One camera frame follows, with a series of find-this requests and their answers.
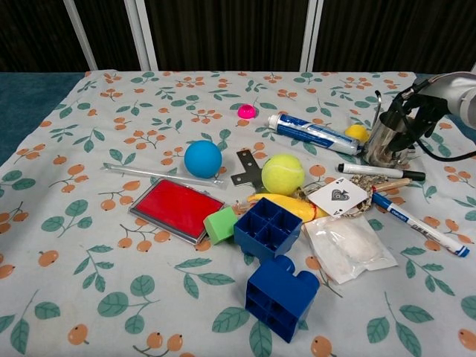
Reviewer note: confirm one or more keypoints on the black and silver right hand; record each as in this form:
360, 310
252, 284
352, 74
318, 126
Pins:
420, 108

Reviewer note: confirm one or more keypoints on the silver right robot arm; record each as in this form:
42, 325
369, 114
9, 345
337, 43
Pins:
469, 98

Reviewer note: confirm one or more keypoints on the small yellow ball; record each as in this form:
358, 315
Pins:
356, 132

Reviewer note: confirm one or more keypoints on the white marker with black cap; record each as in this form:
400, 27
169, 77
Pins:
375, 170

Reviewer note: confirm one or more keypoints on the wooden stick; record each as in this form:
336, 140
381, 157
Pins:
394, 184

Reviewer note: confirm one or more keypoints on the blue white toothpaste tube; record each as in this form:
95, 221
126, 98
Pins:
312, 132

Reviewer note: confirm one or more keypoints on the white marker with blue cap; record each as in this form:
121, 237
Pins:
420, 225

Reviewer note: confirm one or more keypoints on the ace of spades card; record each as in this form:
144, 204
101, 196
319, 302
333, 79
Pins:
336, 196

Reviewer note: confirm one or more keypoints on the yellow-green tennis ball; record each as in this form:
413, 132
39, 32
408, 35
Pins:
280, 174

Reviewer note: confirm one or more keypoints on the clear bag with white contents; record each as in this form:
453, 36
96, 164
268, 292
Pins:
349, 247

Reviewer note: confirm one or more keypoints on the yellow banana toy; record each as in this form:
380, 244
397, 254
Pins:
297, 207

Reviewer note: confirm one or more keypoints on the small pink ball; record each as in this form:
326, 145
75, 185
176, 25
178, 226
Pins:
247, 111

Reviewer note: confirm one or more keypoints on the blue square building block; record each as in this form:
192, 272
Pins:
267, 232

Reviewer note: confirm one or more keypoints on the blue ball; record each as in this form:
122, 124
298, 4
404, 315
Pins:
203, 158

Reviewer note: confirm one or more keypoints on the green foam cube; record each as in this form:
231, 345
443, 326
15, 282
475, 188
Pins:
219, 225

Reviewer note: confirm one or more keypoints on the blue stepped building block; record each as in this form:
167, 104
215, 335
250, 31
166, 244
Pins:
280, 297

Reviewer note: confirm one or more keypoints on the red ink pad case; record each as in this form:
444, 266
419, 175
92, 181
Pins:
176, 208

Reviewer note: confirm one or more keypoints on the clear plastic straw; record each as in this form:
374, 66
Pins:
156, 173

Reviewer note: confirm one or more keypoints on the floral print cloth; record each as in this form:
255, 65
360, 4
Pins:
111, 260

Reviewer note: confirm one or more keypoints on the teal blanket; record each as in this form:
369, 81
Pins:
26, 104

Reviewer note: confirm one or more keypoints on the white frame post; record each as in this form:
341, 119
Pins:
311, 35
143, 35
80, 35

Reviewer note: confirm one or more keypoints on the black metal bracket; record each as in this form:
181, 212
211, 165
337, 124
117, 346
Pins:
247, 167

